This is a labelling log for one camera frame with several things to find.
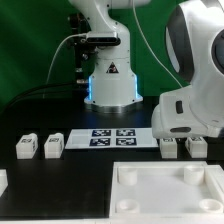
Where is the white marker sheet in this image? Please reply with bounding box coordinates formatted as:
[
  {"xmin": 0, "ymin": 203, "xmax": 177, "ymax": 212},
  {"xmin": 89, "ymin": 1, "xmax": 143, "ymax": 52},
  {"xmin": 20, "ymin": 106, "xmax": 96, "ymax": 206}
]
[{"xmin": 65, "ymin": 128, "xmax": 158, "ymax": 149}]

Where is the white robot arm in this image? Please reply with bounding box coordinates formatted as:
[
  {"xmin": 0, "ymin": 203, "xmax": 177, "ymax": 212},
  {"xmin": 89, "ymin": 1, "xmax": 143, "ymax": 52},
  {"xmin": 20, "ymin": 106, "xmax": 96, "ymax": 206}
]
[{"xmin": 68, "ymin": 0, "xmax": 224, "ymax": 139}]

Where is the white left obstacle block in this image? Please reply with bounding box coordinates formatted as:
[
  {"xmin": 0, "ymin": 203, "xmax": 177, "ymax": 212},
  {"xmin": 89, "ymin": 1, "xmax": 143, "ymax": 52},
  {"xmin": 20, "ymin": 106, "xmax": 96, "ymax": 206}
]
[{"xmin": 0, "ymin": 169, "xmax": 8, "ymax": 197}]

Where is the white right obstacle wall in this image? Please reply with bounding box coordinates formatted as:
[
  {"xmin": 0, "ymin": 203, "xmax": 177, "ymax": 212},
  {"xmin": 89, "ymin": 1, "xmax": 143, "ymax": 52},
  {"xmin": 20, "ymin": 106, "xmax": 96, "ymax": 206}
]
[{"xmin": 205, "ymin": 165, "xmax": 224, "ymax": 206}]

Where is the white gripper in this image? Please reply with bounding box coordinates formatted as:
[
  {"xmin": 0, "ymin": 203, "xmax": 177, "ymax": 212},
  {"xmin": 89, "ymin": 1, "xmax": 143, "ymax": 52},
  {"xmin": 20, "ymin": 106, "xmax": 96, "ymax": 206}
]
[{"xmin": 151, "ymin": 86, "xmax": 224, "ymax": 139}]

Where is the black cable bundle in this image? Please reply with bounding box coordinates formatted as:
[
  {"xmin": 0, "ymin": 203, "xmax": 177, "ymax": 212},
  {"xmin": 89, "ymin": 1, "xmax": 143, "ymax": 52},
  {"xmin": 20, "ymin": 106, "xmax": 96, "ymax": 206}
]
[{"xmin": 6, "ymin": 82, "xmax": 86, "ymax": 109}]

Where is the white square tabletop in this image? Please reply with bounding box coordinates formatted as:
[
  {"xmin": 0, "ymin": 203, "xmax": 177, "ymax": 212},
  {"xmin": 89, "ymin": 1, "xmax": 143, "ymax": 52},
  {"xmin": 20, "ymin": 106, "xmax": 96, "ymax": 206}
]
[{"xmin": 109, "ymin": 161, "xmax": 224, "ymax": 224}]

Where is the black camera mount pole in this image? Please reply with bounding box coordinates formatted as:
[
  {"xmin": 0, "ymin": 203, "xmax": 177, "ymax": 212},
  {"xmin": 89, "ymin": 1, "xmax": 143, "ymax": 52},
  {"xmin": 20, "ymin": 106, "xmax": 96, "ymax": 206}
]
[{"xmin": 68, "ymin": 13, "xmax": 88, "ymax": 98}]

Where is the white camera cable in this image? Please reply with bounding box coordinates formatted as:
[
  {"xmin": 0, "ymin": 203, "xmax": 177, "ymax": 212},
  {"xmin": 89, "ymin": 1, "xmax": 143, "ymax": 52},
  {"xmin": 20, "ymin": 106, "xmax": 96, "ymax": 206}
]
[{"xmin": 45, "ymin": 33, "xmax": 88, "ymax": 85}]

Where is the black camera on base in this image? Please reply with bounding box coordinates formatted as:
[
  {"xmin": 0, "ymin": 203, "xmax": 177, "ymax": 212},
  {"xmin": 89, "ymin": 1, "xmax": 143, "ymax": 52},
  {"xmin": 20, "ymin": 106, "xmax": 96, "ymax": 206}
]
[{"xmin": 86, "ymin": 31, "xmax": 121, "ymax": 46}]

